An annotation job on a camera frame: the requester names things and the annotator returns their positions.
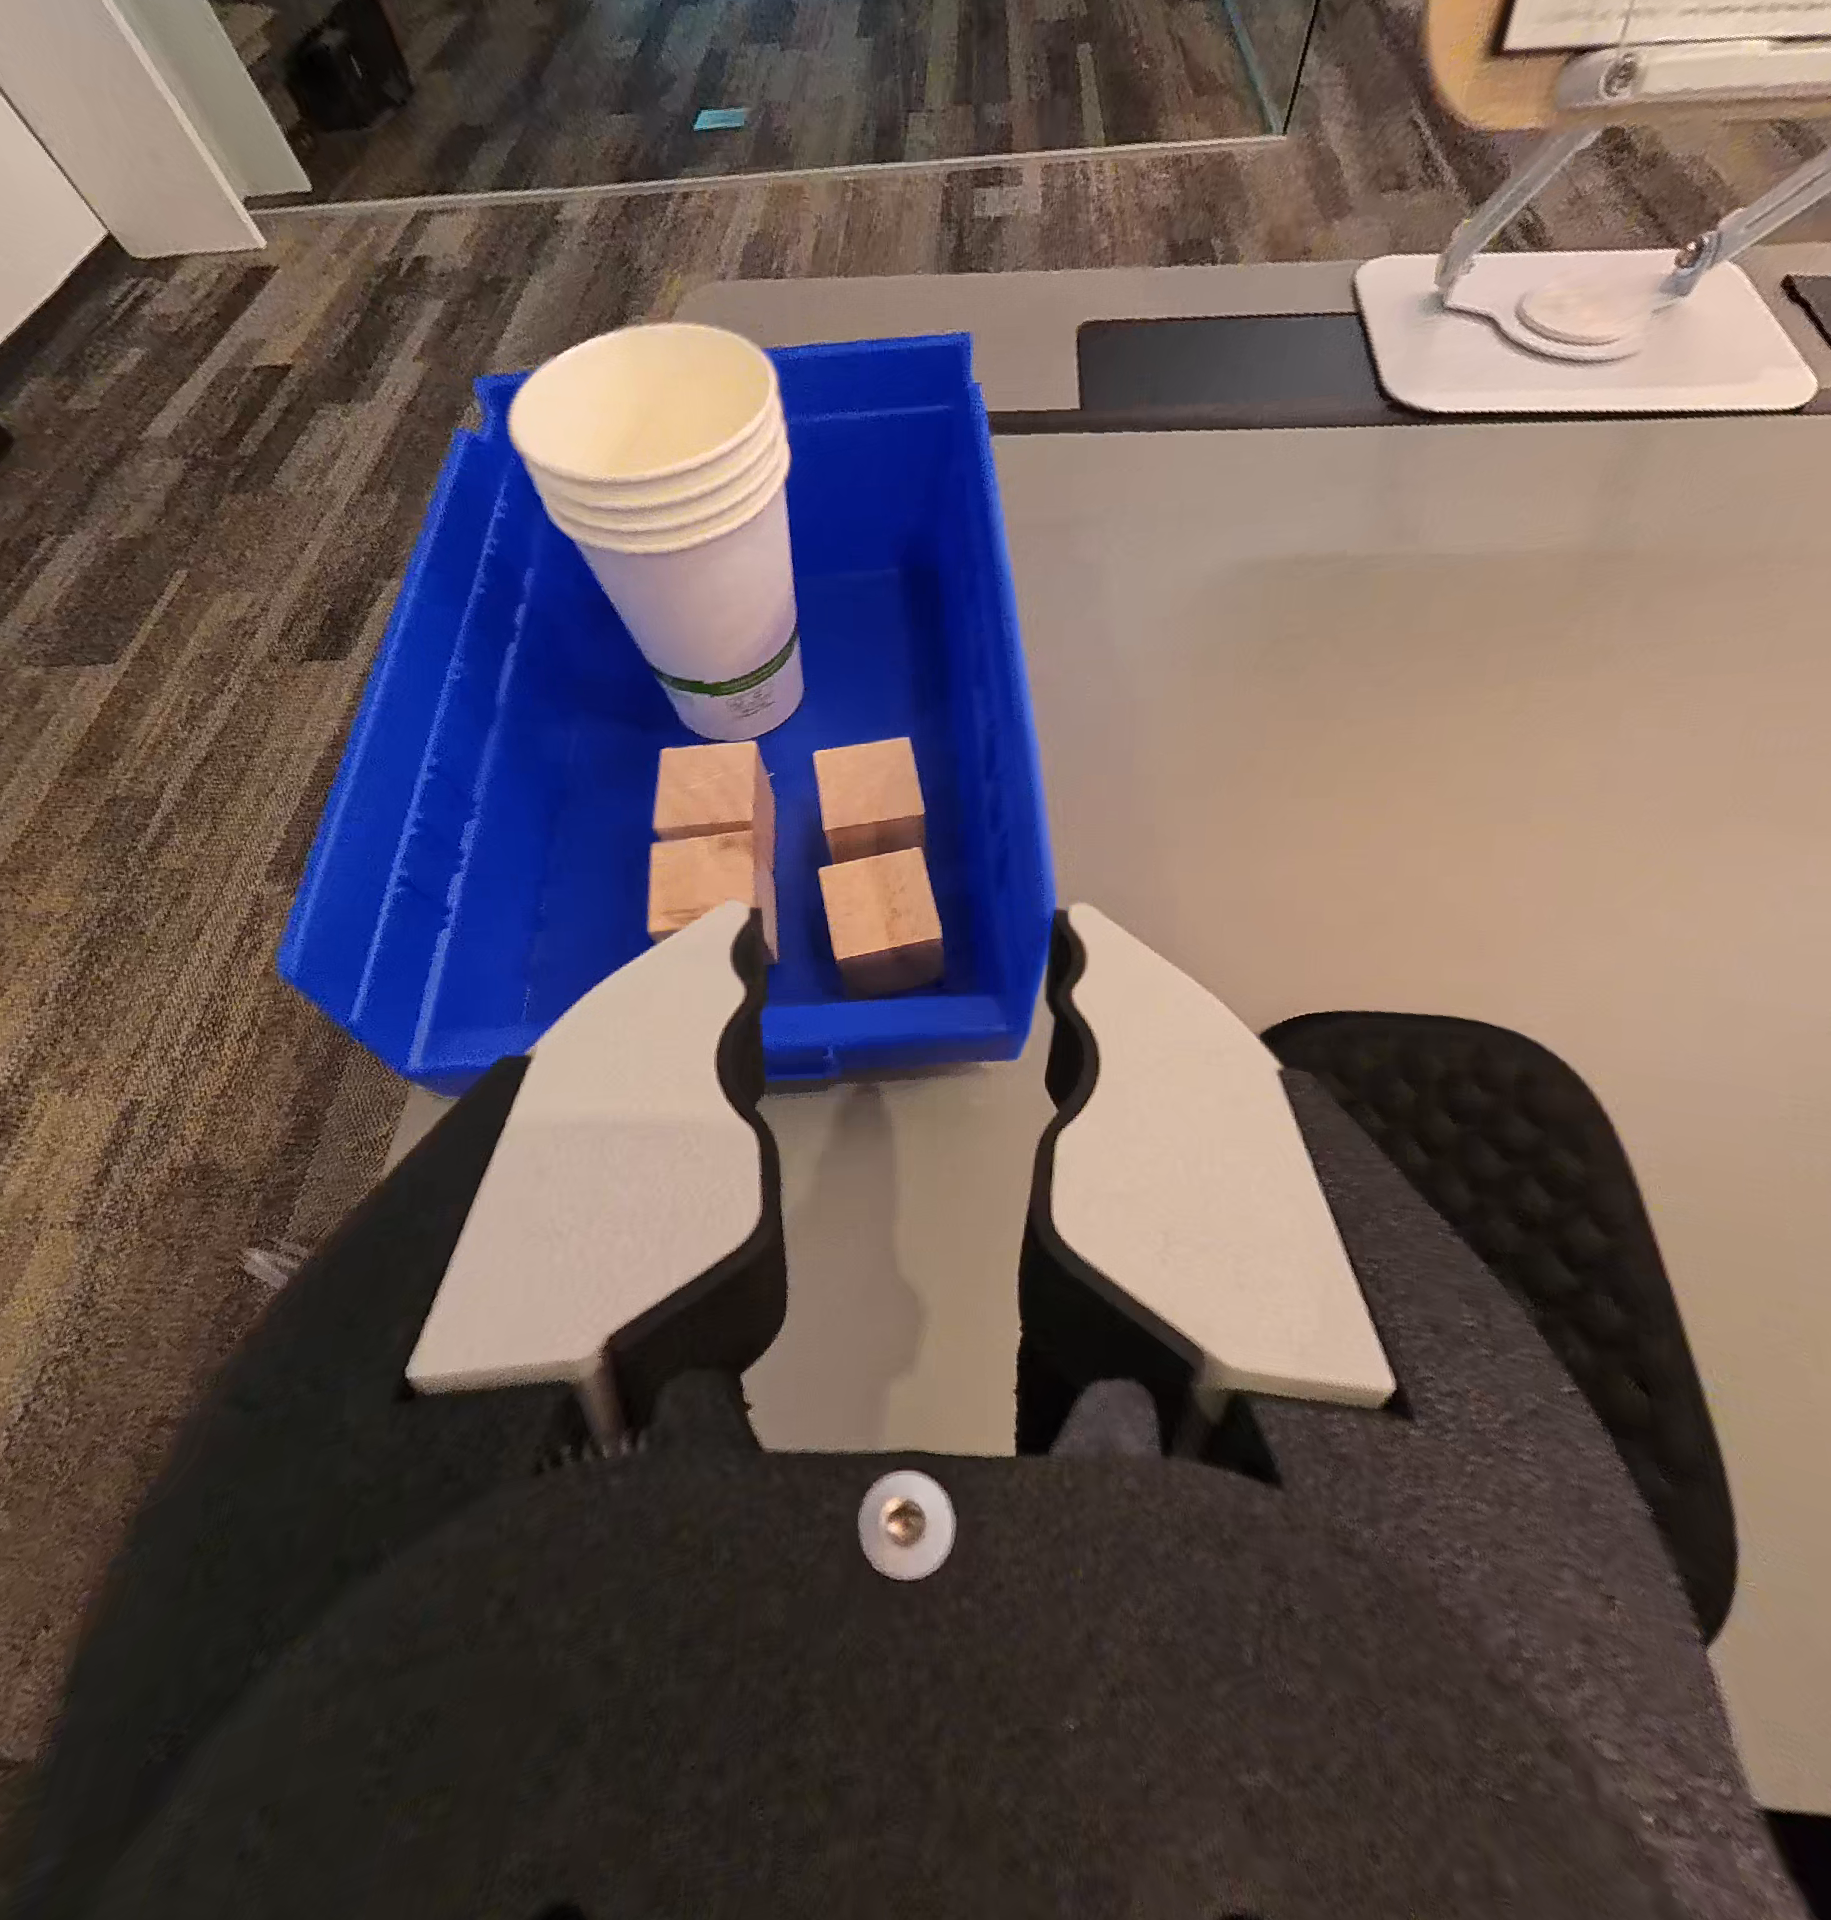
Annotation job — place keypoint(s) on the black padded wrist rest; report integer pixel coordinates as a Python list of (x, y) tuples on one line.
[(1529, 1202)]

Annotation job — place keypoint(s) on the blue plastic bin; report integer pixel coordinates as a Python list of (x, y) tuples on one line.
[(450, 841)]

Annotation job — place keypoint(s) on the wooden cube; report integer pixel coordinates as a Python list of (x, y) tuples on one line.
[(878, 922), (870, 797), (706, 893), (711, 788)]

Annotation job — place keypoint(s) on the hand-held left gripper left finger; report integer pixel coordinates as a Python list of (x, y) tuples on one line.
[(600, 1202)]

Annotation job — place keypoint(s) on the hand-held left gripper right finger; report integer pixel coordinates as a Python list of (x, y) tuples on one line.
[(1215, 1217)]

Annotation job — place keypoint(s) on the black floor box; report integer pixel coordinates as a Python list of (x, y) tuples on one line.
[(347, 62)]

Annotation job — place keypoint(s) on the teal floor sticker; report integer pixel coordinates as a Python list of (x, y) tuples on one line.
[(721, 122)]

